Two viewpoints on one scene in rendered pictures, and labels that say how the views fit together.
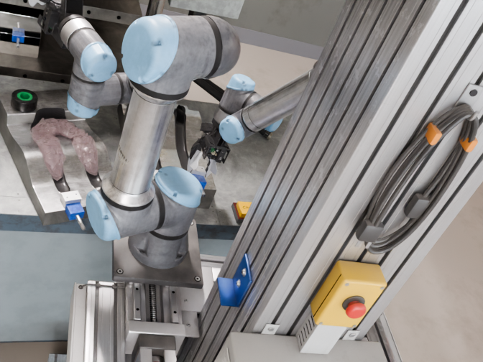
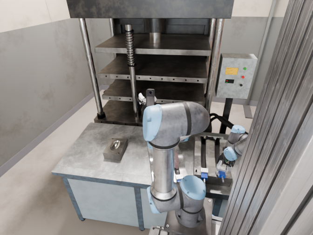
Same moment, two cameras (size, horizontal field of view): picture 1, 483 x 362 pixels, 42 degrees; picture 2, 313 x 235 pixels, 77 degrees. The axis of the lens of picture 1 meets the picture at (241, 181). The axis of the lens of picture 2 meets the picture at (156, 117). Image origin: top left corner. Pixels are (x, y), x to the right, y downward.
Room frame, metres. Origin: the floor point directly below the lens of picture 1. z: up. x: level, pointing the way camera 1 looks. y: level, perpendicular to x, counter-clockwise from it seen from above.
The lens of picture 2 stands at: (0.57, -0.11, 2.00)
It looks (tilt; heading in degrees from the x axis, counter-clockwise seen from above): 33 degrees down; 40
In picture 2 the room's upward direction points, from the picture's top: 1 degrees counter-clockwise
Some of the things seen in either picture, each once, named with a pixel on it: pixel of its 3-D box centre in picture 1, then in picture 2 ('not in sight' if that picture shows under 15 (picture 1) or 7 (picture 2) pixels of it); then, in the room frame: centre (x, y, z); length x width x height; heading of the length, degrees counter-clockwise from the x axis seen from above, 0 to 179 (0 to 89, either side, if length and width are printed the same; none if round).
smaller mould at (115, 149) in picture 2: not in sight; (116, 148); (1.33, 0.99, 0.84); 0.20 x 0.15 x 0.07; 30
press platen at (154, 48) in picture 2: not in sight; (156, 43); (2.26, 1.28, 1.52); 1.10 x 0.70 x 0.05; 120
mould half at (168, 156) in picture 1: (164, 142); (210, 154); (1.74, 0.30, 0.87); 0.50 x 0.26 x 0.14; 30
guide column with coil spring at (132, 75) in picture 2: not in sight; (134, 93); (1.83, 1.23, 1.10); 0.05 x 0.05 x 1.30
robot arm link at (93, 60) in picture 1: (93, 56); not in sight; (1.17, 0.41, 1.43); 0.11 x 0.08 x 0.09; 49
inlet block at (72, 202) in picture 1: (75, 213); not in sight; (1.27, 0.40, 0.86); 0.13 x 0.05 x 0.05; 47
